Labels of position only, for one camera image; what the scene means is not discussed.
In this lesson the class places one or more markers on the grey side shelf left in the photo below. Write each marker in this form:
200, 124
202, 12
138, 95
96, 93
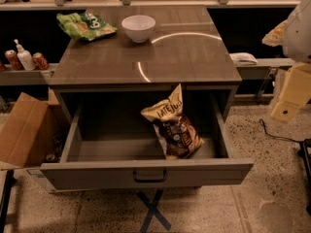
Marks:
12, 77

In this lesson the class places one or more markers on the red soda can left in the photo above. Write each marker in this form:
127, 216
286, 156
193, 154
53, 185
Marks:
11, 55

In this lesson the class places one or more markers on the green chip bag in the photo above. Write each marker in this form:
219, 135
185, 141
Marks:
85, 26

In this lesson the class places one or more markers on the open grey top drawer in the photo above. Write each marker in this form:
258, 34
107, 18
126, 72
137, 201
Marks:
110, 145

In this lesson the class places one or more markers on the black drawer handle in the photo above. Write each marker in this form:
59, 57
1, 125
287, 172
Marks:
149, 176

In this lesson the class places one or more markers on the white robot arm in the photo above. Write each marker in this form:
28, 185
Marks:
294, 36

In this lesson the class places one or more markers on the grey side shelf right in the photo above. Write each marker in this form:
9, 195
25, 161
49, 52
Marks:
260, 70

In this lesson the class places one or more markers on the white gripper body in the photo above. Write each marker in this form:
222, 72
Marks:
298, 36

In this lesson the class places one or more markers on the cardboard box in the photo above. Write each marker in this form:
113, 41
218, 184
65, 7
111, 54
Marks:
30, 130

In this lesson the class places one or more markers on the white folded cloth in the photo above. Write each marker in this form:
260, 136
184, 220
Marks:
243, 58

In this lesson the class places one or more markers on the white bowl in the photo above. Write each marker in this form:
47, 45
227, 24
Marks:
138, 28

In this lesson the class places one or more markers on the white pump bottle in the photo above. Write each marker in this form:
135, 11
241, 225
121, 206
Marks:
25, 57

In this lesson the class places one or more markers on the brown chip bag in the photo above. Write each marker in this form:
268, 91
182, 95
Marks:
176, 134

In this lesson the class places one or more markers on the red soda can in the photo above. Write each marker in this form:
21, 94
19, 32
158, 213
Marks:
11, 55
41, 62

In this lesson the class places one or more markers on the grey cabinet counter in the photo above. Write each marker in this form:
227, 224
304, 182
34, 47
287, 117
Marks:
185, 47

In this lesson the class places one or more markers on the grey side shelf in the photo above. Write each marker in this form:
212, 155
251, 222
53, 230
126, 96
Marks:
260, 70
12, 77

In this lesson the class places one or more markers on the red soda can right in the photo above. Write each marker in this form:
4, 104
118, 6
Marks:
41, 62

